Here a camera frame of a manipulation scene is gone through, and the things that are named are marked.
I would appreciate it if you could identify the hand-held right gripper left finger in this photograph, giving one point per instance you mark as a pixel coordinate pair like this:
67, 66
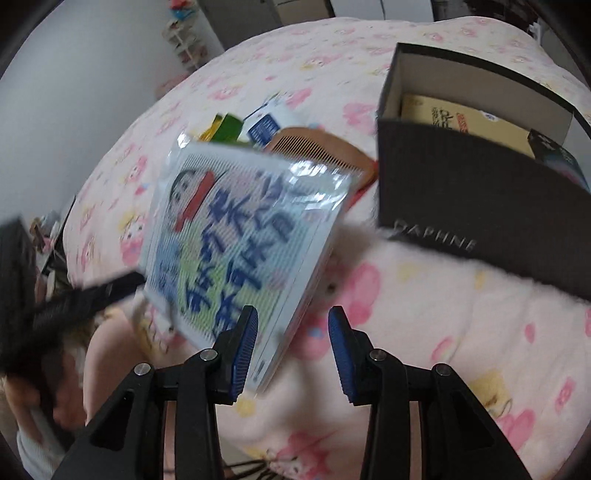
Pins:
242, 350

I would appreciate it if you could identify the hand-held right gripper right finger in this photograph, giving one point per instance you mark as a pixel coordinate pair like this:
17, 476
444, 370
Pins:
341, 355

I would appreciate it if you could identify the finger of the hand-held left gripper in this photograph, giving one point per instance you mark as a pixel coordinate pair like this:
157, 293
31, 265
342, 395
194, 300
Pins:
92, 295

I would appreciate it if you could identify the pale cartoon printed packet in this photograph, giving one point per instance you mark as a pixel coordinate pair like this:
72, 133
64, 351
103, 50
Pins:
240, 230

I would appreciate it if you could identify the black cardboard box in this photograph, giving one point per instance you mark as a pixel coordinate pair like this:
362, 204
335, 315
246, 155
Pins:
461, 184

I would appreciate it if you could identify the person's left hand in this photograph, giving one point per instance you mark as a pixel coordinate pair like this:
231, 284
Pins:
64, 397

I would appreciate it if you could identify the cluttered side table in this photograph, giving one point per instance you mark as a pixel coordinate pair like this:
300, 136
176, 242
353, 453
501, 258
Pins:
53, 240

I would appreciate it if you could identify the pink printed blanket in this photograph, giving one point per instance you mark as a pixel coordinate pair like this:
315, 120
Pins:
461, 346

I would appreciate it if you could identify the red photo card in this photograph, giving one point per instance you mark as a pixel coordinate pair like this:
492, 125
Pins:
364, 184

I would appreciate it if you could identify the wooden comb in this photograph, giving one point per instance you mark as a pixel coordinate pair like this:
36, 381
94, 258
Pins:
323, 147

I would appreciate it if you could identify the green packet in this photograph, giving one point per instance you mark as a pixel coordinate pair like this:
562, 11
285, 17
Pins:
228, 129

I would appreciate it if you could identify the white and blue packet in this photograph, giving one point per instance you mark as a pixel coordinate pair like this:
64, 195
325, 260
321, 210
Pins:
272, 122

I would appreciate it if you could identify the yellow flat box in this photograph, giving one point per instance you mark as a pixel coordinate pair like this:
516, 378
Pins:
461, 124

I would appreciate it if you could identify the dark packet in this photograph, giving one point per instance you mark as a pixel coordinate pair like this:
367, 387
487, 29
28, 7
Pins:
554, 157

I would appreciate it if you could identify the grey cabinet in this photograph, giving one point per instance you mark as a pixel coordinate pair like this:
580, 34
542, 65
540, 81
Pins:
268, 18

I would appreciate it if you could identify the white wall shelf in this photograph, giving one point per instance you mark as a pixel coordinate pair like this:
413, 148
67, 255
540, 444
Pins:
182, 46

